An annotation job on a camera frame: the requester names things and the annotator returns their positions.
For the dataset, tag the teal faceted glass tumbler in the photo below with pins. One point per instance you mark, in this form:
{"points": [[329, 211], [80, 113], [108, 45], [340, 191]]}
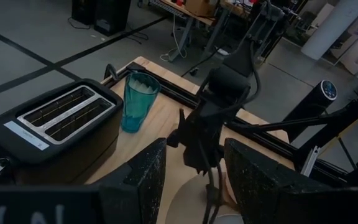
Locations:
{"points": [[135, 109]]}

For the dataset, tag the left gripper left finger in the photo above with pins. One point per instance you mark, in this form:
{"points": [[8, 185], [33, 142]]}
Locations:
{"points": [[141, 186]]}

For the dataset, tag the wooden desk with grey legs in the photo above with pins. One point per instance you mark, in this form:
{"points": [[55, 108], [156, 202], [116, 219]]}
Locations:
{"points": [[194, 18]]}

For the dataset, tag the grey round plate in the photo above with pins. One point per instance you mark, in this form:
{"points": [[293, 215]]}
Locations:
{"points": [[228, 220]]}

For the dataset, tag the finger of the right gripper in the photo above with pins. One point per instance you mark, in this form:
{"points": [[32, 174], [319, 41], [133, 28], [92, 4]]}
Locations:
{"points": [[209, 193], [220, 186]]}

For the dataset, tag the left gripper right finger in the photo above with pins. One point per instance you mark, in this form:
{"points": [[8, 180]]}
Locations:
{"points": [[259, 186]]}

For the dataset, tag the black cylindrical air purifier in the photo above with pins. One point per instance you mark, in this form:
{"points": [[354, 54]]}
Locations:
{"points": [[312, 102]]}

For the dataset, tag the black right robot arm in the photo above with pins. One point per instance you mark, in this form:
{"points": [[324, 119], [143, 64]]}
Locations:
{"points": [[238, 59]]}

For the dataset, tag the black floor cabinet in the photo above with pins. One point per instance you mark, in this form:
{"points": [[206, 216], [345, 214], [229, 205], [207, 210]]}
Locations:
{"points": [[112, 15], [82, 11]]}

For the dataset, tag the brown cardboard box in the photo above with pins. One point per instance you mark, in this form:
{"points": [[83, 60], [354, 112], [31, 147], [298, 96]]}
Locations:
{"points": [[199, 6]]}

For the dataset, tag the white round column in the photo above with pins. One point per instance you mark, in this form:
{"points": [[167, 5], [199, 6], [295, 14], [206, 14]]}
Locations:
{"points": [[334, 28]]}

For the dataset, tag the black two-slot toaster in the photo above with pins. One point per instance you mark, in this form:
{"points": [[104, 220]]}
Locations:
{"points": [[73, 149]]}

